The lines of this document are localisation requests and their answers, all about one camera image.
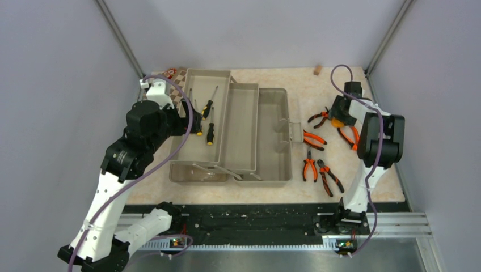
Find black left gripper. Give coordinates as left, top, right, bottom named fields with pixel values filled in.
left=148, top=97, right=202, bottom=151

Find black yellow small screwdriver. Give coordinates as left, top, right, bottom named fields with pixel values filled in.
left=201, top=86, right=218, bottom=120

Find translucent beige tool box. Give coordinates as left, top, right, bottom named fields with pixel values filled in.
left=169, top=69, right=303, bottom=187

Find orange tape measure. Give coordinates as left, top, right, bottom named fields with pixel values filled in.
left=331, top=118, right=345, bottom=128

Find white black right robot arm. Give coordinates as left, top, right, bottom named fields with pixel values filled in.
left=328, top=81, right=406, bottom=233

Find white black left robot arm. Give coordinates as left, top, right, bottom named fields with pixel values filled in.
left=58, top=99, right=201, bottom=271

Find orange long-nose pliers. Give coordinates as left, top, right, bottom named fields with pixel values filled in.
left=307, top=107, right=330, bottom=129

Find black yellow medium screwdriver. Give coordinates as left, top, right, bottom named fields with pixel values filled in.
left=192, top=99, right=202, bottom=136

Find black yellow long screwdriver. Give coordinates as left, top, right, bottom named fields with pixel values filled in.
left=206, top=107, right=214, bottom=146

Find orange diagonal cutting pliers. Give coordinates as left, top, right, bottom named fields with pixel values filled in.
left=336, top=125, right=361, bottom=152

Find large orange combination pliers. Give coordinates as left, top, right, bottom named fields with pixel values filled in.
left=303, top=130, right=327, bottom=151

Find wooden chessboard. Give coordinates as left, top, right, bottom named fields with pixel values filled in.
left=170, top=67, right=187, bottom=105

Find small wooden block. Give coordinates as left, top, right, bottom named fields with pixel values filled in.
left=313, top=65, right=323, bottom=76

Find red small snack packet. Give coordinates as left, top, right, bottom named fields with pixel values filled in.
left=163, top=68, right=178, bottom=79

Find small orange needle-nose pliers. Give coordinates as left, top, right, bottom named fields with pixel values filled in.
left=302, top=146, right=318, bottom=183

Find orange black end pliers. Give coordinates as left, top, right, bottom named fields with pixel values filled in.
left=317, top=159, right=345, bottom=197

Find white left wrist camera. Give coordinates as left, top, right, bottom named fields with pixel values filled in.
left=140, top=79, right=174, bottom=109

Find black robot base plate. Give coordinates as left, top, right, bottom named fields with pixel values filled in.
left=124, top=202, right=410, bottom=247

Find aluminium frame rail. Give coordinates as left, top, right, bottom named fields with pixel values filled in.
left=112, top=212, right=433, bottom=252

